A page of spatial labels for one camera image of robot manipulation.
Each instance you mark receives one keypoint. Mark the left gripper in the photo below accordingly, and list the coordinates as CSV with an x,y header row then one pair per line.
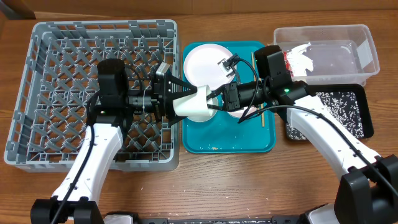
x,y
161,98

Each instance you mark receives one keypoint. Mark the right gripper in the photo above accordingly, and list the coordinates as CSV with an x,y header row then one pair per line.
x,y
229,100

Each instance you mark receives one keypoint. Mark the white cup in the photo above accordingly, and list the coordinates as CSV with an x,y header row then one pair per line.
x,y
196,105

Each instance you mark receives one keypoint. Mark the red snack wrapper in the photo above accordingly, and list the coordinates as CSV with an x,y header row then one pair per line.
x,y
287,64

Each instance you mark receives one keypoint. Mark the white tissue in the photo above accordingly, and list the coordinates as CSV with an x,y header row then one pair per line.
x,y
300,63

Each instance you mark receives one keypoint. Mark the grey bowl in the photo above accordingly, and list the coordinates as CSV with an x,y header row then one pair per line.
x,y
199,119

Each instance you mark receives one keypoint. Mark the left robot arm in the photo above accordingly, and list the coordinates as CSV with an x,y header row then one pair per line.
x,y
109,116

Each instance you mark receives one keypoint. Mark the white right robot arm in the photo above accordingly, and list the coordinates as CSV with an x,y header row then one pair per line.
x,y
367,191

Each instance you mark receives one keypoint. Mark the large white plate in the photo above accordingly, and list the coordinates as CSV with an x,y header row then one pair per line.
x,y
202,65

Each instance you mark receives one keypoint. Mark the teal serving tray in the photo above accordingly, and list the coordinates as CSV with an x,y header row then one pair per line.
x,y
222,133

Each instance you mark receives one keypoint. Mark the wooden chopstick right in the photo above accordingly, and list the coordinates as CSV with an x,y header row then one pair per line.
x,y
262,117

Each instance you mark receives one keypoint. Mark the wooden chopstick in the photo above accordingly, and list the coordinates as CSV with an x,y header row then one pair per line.
x,y
262,117
253,60

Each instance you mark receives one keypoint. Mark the wooden chopstick left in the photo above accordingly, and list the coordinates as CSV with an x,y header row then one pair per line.
x,y
253,60

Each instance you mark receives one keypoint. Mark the grey plastic dish rack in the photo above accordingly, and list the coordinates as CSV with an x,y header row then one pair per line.
x,y
60,75

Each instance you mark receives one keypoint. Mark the black tray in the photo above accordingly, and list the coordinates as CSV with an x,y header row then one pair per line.
x,y
348,104

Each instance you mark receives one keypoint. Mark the clear plastic bin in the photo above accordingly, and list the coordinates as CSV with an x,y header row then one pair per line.
x,y
340,53

